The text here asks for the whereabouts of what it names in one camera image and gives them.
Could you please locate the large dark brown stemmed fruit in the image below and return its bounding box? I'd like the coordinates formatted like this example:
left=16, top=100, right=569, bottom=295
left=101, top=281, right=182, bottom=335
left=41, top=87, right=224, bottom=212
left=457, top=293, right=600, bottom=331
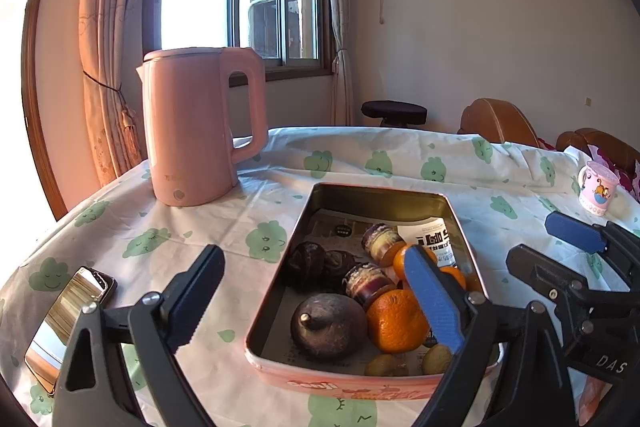
left=291, top=293, right=369, bottom=361

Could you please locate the small layered dessert jar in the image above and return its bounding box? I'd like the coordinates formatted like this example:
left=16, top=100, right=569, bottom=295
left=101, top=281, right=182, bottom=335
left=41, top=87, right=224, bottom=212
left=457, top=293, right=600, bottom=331
left=361, top=223, right=407, bottom=266
left=343, top=263, right=397, bottom=309

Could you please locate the dark round stool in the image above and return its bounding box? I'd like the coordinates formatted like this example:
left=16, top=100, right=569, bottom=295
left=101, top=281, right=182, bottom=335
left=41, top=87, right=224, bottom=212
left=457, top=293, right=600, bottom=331
left=361, top=100, right=428, bottom=128

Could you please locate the olive green round fruit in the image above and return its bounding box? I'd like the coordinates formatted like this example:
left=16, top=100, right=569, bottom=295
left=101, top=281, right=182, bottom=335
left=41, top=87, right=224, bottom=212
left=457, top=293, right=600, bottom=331
left=367, top=353, right=409, bottom=378

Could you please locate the pink rectangular tin box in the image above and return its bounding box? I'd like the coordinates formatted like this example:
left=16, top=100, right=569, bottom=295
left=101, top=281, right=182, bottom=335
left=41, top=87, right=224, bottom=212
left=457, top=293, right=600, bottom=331
left=244, top=182, right=503, bottom=400

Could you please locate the black smartphone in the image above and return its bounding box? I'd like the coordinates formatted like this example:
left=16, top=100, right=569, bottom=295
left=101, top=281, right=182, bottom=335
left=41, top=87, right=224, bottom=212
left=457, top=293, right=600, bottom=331
left=24, top=266, right=118, bottom=397

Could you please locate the orange patterned curtain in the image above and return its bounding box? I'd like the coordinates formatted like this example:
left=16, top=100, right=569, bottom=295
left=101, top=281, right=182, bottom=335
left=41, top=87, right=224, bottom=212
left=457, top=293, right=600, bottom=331
left=79, top=0, right=168, bottom=188

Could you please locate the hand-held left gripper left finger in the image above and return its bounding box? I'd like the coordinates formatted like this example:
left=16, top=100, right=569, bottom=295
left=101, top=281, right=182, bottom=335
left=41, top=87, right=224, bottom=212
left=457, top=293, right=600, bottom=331
left=52, top=244, right=226, bottom=427

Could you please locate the pink electric kettle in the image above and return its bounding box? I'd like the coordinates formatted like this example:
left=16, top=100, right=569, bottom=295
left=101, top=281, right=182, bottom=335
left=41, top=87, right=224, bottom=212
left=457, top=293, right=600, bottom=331
left=136, top=47, right=269, bottom=208

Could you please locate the wooden framed glass door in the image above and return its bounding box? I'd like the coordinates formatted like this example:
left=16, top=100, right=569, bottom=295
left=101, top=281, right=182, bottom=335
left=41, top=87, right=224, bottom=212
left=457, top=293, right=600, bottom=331
left=0, top=0, right=68, bottom=223

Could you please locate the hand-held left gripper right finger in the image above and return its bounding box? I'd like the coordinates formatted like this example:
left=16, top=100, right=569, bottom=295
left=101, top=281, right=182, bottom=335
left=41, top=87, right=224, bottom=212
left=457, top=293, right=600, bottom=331
left=404, top=244, right=576, bottom=427

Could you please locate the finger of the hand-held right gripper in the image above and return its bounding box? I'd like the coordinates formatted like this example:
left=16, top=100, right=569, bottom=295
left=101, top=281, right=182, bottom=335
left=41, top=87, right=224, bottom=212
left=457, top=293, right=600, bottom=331
left=506, top=245, right=633, bottom=338
left=545, top=211, right=640, bottom=293

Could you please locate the brown leather sofa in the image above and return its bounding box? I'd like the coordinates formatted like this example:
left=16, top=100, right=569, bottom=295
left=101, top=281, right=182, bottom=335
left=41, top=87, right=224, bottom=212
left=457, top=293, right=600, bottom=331
left=555, top=128, right=640, bottom=188

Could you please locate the beige curtain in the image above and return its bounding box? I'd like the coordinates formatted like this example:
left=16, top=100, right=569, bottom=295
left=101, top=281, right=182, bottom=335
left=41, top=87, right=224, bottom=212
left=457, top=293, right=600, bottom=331
left=322, top=0, right=357, bottom=126

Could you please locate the large mandarin orange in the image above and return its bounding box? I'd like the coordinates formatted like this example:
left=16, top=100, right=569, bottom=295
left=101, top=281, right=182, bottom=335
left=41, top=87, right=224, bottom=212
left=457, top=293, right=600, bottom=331
left=366, top=288, right=432, bottom=354

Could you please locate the pink floral cushion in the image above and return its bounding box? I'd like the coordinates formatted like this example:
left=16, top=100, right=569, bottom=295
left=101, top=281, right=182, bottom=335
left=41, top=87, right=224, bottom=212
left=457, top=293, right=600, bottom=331
left=587, top=144, right=640, bottom=202

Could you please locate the small orange kumquat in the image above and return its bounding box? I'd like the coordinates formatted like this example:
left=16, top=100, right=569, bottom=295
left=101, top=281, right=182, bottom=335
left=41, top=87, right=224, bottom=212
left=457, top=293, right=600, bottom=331
left=392, top=244, right=437, bottom=282
left=439, top=266, right=468, bottom=294

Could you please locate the tasselled curtain tieback rope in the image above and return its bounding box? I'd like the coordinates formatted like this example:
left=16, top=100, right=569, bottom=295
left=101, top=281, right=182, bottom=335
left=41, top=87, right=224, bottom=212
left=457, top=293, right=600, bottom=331
left=82, top=71, right=143, bottom=158

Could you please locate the pink cartoon cup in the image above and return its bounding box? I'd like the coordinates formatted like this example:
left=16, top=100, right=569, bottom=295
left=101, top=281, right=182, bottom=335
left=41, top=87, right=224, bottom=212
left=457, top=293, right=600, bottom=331
left=577, top=160, right=619, bottom=217

